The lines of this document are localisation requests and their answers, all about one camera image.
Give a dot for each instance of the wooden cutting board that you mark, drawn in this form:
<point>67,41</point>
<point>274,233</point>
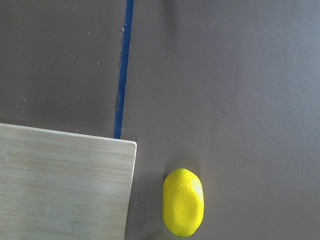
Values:
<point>58,185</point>

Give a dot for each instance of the lemon left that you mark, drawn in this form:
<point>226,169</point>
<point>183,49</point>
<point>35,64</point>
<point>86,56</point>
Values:
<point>182,202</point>

